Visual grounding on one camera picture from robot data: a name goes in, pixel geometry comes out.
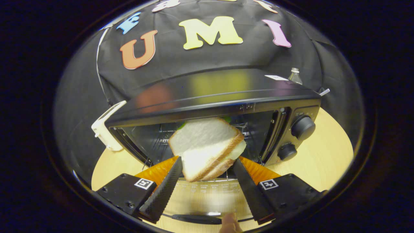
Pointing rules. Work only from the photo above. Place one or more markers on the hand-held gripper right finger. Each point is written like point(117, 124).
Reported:
point(249, 191)

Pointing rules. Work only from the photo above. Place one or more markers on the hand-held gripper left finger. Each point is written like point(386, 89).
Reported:
point(165, 191)

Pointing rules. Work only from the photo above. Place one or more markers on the white bread sandwich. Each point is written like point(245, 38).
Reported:
point(203, 142)

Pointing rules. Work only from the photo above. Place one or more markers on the black toaster oven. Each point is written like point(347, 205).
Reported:
point(210, 97)

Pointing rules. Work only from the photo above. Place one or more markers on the white pop-up toaster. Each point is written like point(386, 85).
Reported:
point(103, 132)

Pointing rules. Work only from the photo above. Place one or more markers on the green label clear bottle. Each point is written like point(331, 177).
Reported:
point(295, 77)

